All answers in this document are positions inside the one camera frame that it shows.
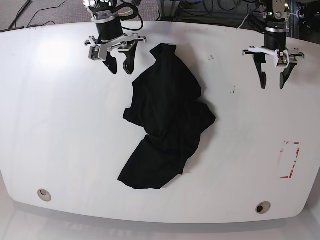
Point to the black t-shirt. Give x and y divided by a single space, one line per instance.
166 103

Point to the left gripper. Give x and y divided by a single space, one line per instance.
274 39

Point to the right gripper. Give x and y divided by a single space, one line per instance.
112 37

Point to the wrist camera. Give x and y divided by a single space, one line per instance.
283 59
94 53

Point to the right table cable grommet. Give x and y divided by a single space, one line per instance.
263 207

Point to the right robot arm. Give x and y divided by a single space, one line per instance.
108 16

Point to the left table cable grommet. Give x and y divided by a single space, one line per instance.
44 195

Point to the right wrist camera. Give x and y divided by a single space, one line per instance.
94 53

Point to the table cable grommet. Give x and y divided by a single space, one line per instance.
263 207
44 195

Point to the red tape rectangle marking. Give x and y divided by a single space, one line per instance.
288 157

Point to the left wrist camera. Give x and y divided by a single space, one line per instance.
283 59

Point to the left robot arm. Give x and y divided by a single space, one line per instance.
276 15

